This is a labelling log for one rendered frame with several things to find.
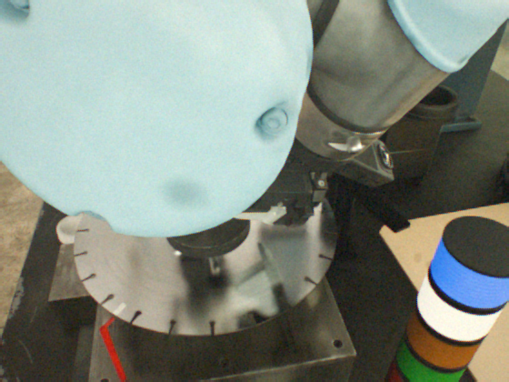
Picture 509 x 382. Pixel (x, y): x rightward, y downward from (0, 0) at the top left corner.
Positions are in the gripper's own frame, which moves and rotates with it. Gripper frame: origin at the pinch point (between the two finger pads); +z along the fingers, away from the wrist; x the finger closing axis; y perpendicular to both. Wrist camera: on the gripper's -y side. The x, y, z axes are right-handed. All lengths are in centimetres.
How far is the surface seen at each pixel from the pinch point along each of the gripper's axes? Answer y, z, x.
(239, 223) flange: 2.7, 3.3, 0.5
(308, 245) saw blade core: -4.9, 0.5, 4.3
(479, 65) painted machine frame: -66, 17, -44
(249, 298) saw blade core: 3.7, -0.8, 10.4
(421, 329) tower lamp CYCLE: -1.0, -21.4, 16.0
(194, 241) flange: 8.4, 3.5, 2.7
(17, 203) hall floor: 62, 168, -65
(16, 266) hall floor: 55, 146, -29
